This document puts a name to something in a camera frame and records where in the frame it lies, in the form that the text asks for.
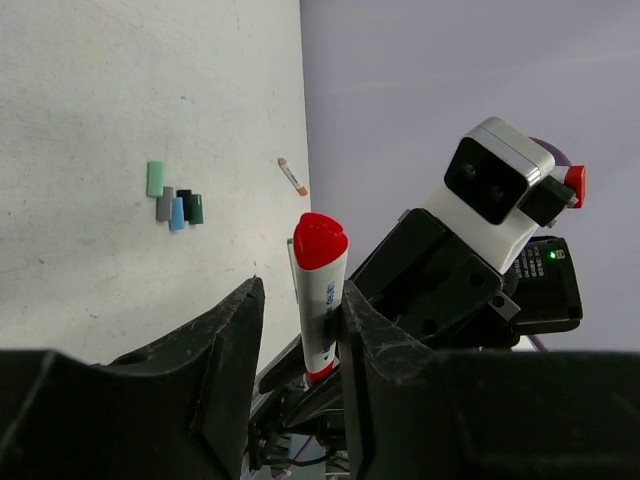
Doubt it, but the black pen cap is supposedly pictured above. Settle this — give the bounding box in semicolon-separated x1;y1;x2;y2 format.
176;189;192;222

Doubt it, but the teal pen cap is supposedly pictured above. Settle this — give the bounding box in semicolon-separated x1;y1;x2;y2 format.
146;161;165;198

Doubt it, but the grey pen cap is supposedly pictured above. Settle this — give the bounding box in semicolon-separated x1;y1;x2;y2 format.
156;186;174;222

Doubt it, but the orange capped marker pen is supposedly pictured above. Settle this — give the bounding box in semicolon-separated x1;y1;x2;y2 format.
277;157;309;197

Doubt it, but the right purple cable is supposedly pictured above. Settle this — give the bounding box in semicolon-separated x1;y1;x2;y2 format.
528;135;576;169

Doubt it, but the dark green pen cap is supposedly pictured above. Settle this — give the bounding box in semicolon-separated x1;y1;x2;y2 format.
189;194;204;225

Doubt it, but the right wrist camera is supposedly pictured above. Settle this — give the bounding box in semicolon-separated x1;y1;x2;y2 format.
423;116;589;275

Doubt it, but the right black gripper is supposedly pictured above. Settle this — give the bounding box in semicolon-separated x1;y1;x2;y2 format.
249;209;517;479

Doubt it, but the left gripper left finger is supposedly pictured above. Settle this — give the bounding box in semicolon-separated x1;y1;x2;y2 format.
1;277;264;479

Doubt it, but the blue pen cap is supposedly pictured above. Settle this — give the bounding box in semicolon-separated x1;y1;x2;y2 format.
169;196;185;232

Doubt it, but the red capped marker pen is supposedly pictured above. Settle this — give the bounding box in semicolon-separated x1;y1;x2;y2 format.
291;212;349;385

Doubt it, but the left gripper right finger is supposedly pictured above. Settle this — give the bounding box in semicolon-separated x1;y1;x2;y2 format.
340;283;639;479

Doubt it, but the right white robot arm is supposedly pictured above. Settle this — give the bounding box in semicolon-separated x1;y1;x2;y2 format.
247;209;583;470

